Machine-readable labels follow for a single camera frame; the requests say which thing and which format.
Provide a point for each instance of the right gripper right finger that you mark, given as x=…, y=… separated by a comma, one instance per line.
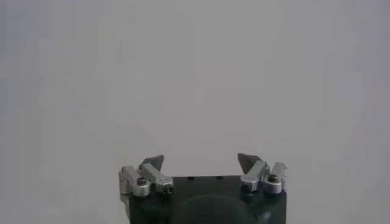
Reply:
x=259, y=175

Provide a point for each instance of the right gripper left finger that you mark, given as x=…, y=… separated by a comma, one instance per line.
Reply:
x=152, y=178

